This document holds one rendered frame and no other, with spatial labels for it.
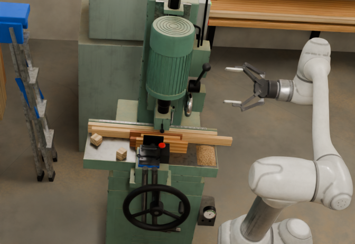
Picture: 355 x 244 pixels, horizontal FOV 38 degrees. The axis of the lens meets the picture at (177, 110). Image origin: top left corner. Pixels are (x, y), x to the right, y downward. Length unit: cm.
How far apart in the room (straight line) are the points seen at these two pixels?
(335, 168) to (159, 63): 80
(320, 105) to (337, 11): 268
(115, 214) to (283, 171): 113
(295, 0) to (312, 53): 253
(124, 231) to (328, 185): 127
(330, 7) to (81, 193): 258
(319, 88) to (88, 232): 175
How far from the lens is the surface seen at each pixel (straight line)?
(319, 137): 187
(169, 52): 201
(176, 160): 232
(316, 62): 203
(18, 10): 283
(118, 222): 259
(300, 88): 212
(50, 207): 330
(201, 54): 233
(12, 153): 365
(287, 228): 219
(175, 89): 213
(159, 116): 227
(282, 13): 433
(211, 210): 243
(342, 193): 166
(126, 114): 269
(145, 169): 216
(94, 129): 238
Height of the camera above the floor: 251
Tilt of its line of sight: 39 degrees down
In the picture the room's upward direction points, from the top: 8 degrees clockwise
